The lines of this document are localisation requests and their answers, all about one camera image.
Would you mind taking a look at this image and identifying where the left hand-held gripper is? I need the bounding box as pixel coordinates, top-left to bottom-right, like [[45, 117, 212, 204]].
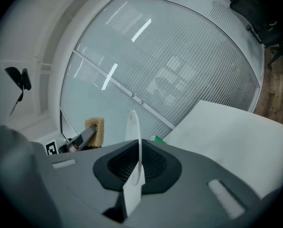
[[45, 125, 97, 156]]

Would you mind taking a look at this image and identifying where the black head-mounted camera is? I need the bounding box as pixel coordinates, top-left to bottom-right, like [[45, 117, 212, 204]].
[[20, 67, 32, 91]]

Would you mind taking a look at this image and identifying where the black mesh office chair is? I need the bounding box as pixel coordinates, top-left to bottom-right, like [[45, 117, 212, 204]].
[[226, 0, 283, 71]]

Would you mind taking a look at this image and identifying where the green drink can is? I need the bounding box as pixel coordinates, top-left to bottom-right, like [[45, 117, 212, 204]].
[[153, 134, 167, 144]]

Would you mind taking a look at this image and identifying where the white square table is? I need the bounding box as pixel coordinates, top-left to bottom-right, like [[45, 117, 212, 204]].
[[166, 100, 283, 200]]

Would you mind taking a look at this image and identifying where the tan fuzzy brush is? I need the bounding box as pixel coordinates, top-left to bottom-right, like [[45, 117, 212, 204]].
[[85, 117, 105, 149]]

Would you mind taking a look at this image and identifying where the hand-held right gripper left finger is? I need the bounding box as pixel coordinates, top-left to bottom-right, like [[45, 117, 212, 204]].
[[33, 139, 139, 228]]

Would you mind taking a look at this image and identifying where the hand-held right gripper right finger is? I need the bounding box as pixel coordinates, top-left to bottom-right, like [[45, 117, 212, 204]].
[[128, 139, 273, 228]]

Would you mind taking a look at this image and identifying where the white round plate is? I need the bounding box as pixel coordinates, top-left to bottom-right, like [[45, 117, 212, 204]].
[[122, 110, 146, 219]]

